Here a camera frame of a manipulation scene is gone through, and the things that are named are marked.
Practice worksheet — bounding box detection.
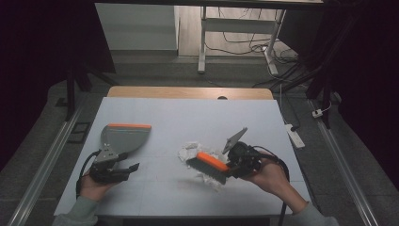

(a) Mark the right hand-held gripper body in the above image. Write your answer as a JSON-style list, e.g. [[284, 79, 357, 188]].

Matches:
[[221, 126, 263, 179]]

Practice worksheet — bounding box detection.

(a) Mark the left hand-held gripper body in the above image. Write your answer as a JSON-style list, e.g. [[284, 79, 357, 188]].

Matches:
[[88, 142, 131, 185]]

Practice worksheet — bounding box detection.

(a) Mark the grey dustpan with orange edge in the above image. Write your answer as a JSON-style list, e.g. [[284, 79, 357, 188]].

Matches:
[[100, 122, 152, 155]]

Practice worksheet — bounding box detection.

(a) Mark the orange brush with grey bristles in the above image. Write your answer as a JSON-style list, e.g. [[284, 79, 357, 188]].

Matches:
[[185, 152, 231, 186]]

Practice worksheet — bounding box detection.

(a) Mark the pile of white tissues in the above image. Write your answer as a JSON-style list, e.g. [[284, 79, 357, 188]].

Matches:
[[178, 140, 230, 192]]

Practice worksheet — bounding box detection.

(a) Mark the person's left hand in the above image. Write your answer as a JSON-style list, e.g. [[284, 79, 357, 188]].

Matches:
[[79, 172, 116, 202]]

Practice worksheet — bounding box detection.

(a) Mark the person's right hand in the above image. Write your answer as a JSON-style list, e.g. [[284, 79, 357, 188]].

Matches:
[[242, 153, 293, 206]]

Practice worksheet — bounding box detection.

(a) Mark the white power strip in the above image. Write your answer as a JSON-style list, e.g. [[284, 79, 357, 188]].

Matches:
[[284, 123, 306, 150]]

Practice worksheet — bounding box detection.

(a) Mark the wooden table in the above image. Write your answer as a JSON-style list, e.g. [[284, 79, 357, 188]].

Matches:
[[106, 86, 275, 101]]

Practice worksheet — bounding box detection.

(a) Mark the black stand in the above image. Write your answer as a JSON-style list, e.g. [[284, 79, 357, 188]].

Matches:
[[56, 59, 118, 122], [272, 59, 335, 130]]

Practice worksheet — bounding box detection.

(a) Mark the white cabinet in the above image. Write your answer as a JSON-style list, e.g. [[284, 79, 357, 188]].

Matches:
[[94, 3, 181, 52]]

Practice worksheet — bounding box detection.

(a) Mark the left hand-held gripper black cable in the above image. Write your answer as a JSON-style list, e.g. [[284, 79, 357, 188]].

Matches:
[[75, 150, 102, 200]]

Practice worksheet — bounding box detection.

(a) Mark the hand-held gripper black cable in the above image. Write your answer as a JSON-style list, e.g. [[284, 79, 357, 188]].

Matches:
[[252, 145, 291, 226], [75, 150, 102, 200]]

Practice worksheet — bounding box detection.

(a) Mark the right hand-held gripper black cable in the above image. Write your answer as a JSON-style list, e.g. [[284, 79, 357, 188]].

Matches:
[[252, 145, 291, 226]]

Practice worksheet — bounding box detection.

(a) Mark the black floor frame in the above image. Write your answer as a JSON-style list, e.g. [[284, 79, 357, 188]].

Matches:
[[67, 121, 92, 145]]

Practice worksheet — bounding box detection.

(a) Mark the metal floor rail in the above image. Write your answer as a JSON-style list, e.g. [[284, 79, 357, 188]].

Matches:
[[7, 105, 83, 226], [308, 99, 381, 226]]

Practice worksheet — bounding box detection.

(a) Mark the tangle of black floor cables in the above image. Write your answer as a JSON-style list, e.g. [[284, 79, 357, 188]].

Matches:
[[205, 8, 302, 89]]

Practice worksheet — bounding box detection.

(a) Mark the white metal desk frame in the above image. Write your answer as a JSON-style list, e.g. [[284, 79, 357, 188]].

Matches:
[[197, 6, 287, 76]]

